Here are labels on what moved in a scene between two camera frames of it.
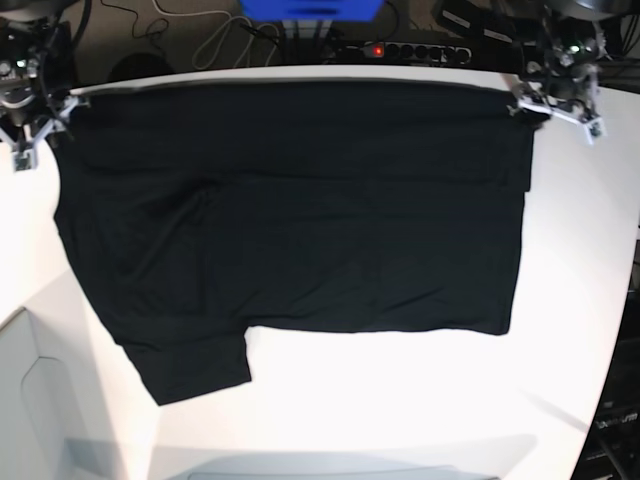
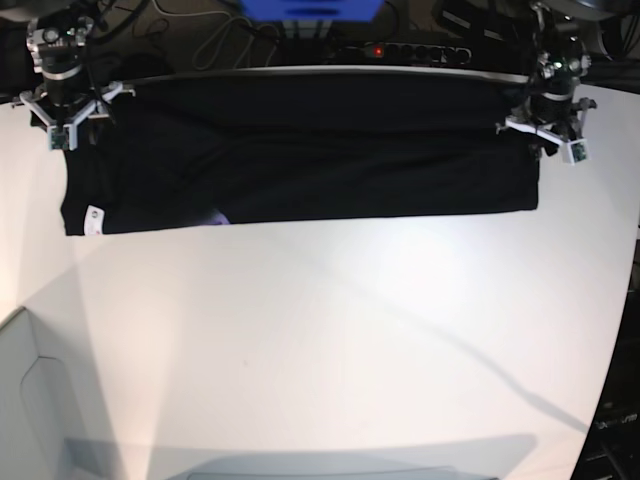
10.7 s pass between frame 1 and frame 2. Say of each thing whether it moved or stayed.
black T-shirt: moved
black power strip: stayed
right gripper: moved
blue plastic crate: stayed
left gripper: moved
